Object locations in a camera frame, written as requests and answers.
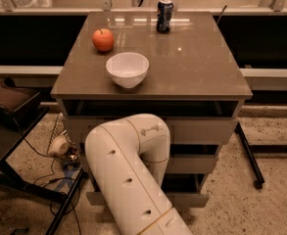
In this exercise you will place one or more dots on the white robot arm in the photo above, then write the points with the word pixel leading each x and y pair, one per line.
pixel 136 201

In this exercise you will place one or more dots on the grey drawer cabinet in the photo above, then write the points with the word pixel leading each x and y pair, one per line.
pixel 192 72

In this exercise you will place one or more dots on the white bowl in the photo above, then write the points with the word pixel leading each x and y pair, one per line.
pixel 127 69

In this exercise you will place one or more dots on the red apple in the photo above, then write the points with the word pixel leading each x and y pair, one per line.
pixel 103 39

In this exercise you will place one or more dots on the white round device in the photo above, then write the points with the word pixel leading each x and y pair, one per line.
pixel 59 146

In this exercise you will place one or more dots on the dark soda can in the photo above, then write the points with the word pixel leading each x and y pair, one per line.
pixel 164 13

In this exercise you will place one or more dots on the brown pouch on table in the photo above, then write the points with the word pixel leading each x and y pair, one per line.
pixel 17 102

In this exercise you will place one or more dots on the black side table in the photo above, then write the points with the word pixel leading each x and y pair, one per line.
pixel 10 139

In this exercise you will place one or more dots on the wire mesh basket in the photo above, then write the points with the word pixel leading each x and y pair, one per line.
pixel 70 158

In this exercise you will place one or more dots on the black metal frame leg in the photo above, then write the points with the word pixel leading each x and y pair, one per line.
pixel 259 181

